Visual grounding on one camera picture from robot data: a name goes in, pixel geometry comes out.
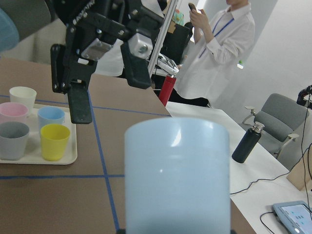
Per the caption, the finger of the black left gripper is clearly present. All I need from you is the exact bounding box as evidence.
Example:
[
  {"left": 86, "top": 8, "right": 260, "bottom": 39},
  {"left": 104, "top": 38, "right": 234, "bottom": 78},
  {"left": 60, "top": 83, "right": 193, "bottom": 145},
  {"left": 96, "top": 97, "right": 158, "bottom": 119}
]
[
  {"left": 120, "top": 42, "right": 151, "bottom": 89},
  {"left": 67, "top": 82, "right": 92, "bottom": 124}
]

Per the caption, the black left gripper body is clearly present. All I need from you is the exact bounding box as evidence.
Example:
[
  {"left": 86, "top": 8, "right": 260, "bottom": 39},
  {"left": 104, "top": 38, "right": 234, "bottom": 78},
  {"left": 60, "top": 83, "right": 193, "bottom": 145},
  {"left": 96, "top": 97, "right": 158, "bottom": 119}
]
[{"left": 50, "top": 0, "right": 164, "bottom": 94}]

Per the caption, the cream white plastic cup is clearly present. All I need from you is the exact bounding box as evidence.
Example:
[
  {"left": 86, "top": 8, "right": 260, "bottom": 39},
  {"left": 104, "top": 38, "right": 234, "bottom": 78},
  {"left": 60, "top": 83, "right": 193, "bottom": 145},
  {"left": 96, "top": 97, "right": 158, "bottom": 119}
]
[{"left": 9, "top": 86, "right": 37, "bottom": 116}]

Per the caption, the light blue plastic cup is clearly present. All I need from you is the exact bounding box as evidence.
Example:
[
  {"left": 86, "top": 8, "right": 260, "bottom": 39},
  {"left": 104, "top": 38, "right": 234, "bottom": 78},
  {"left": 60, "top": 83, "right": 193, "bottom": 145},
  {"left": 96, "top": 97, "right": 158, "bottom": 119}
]
[{"left": 124, "top": 117, "right": 231, "bottom": 234}]

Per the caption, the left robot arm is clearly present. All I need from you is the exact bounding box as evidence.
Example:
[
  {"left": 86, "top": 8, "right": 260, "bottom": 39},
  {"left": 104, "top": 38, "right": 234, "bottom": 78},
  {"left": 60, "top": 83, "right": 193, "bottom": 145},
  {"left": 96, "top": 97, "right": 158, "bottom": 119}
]
[{"left": 0, "top": 0, "right": 164, "bottom": 124}]

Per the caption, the yellow plastic cup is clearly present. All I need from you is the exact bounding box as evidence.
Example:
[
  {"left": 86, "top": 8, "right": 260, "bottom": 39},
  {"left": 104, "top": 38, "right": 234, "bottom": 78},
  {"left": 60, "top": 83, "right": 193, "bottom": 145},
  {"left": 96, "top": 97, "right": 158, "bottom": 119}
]
[{"left": 40, "top": 124, "right": 70, "bottom": 161}]

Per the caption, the grey plastic cup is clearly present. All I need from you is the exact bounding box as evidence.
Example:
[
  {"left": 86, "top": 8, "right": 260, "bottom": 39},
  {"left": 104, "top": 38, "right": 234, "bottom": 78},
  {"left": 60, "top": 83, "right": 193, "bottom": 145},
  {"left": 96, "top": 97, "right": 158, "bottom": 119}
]
[{"left": 0, "top": 121, "right": 30, "bottom": 160}]

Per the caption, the pink plastic cup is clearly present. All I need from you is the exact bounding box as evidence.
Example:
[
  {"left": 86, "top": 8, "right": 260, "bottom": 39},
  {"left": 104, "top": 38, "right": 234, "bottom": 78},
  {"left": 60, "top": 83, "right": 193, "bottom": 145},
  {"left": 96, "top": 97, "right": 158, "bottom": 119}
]
[{"left": 0, "top": 102, "right": 28, "bottom": 123}]

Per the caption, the red water bottle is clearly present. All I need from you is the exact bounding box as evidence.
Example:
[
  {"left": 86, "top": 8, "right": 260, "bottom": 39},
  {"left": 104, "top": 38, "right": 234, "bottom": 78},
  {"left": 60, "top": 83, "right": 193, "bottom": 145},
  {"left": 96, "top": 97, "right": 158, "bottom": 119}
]
[{"left": 158, "top": 75, "right": 176, "bottom": 106}]

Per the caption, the black monitor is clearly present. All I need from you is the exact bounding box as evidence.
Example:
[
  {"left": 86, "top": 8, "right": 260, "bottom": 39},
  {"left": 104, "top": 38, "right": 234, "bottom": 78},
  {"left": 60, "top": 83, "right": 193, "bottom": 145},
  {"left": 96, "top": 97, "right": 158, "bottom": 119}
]
[{"left": 160, "top": 21, "right": 192, "bottom": 64}]

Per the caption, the cream plastic tray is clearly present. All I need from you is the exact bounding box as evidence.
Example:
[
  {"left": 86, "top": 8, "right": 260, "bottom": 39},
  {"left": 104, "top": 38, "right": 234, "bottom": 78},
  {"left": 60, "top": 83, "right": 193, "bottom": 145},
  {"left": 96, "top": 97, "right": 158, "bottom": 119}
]
[{"left": 0, "top": 104, "right": 78, "bottom": 165}]

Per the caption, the person in white shirt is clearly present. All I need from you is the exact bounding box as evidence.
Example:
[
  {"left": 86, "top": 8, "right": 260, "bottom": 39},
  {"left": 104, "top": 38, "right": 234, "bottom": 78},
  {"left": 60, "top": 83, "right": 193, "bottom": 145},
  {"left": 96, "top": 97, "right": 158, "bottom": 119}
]
[{"left": 169, "top": 0, "right": 255, "bottom": 107}]

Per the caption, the black water bottle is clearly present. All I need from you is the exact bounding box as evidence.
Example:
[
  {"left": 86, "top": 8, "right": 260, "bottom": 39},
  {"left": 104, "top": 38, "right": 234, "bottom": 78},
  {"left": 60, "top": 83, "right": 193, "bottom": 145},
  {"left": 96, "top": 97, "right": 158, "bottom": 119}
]
[{"left": 232, "top": 121, "right": 265, "bottom": 163}]

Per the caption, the grey office chair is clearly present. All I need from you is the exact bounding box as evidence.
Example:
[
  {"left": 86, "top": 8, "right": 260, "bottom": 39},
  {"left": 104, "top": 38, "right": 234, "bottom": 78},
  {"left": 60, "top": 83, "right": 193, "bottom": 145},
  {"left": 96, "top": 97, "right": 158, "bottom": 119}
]
[{"left": 239, "top": 93, "right": 310, "bottom": 169}]

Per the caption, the blue teach pendant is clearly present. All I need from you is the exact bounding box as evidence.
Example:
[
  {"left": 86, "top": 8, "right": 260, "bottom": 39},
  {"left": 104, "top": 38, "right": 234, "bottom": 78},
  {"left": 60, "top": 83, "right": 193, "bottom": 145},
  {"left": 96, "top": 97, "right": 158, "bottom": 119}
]
[{"left": 272, "top": 200, "right": 312, "bottom": 234}]

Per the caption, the aluminium frame post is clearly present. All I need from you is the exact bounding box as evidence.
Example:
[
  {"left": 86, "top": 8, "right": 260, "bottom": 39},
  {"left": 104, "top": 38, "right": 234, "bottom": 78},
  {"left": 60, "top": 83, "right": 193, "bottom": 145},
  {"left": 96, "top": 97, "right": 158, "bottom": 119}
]
[{"left": 148, "top": 0, "right": 178, "bottom": 78}]

